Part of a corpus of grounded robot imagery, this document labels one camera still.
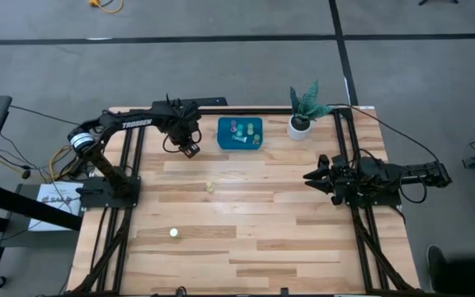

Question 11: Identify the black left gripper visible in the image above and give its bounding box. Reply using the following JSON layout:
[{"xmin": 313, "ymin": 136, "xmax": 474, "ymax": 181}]
[{"xmin": 165, "ymin": 111, "xmax": 203, "ymax": 160}]

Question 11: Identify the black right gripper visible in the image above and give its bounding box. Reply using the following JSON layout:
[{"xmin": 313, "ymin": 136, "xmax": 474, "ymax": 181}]
[{"xmin": 303, "ymin": 154, "xmax": 363, "ymax": 206}]

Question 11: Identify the blue plastic basket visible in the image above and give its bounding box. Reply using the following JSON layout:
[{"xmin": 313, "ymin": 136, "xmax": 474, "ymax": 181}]
[{"xmin": 216, "ymin": 116, "xmax": 264, "ymax": 150}]

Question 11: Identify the white plant pot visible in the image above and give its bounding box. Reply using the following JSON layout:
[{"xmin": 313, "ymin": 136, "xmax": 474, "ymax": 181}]
[{"xmin": 286, "ymin": 115, "xmax": 313, "ymax": 142}]

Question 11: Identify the black flat device box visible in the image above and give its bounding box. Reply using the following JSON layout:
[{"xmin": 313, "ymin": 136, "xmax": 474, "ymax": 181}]
[{"xmin": 152, "ymin": 94, "xmax": 228, "ymax": 108}]

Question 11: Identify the green snake plant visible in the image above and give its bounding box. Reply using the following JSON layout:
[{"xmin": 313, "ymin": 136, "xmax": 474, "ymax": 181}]
[{"xmin": 289, "ymin": 80, "xmax": 334, "ymax": 125}]

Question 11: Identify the white printed sheet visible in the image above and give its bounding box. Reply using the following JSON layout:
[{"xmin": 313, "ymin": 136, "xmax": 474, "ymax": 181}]
[{"xmin": 28, "ymin": 181, "xmax": 85, "ymax": 232}]

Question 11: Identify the person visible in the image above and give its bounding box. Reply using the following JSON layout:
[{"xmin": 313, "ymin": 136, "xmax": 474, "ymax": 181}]
[{"xmin": 426, "ymin": 244, "xmax": 475, "ymax": 297}]

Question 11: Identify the grey floor plate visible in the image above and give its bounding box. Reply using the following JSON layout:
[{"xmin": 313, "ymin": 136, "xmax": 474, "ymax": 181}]
[{"xmin": 0, "ymin": 183, "xmax": 82, "ymax": 249}]

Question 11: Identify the black stand foot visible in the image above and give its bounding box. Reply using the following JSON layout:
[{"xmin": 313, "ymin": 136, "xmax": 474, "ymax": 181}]
[{"xmin": 417, "ymin": 0, "xmax": 459, "ymax": 7}]

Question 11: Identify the black aluminium table frame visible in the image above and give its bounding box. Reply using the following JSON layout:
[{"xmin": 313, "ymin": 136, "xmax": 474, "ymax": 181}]
[{"xmin": 70, "ymin": 106, "xmax": 422, "ymax": 297}]

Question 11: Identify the long black power cable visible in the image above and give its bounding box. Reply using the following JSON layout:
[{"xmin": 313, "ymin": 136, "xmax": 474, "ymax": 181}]
[{"xmin": 326, "ymin": 102, "xmax": 441, "ymax": 164}]

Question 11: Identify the yellow coiled cable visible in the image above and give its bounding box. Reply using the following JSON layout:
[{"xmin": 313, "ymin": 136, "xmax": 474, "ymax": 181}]
[{"xmin": 49, "ymin": 144, "xmax": 82, "ymax": 182}]

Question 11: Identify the thin black floor cable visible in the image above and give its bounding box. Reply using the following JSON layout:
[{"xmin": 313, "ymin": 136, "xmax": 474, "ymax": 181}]
[{"xmin": 9, "ymin": 105, "xmax": 82, "ymax": 126}]

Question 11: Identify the yellow extension cable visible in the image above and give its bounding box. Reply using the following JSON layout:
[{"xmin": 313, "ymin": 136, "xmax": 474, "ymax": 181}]
[{"xmin": 88, "ymin": 0, "xmax": 125, "ymax": 14}]

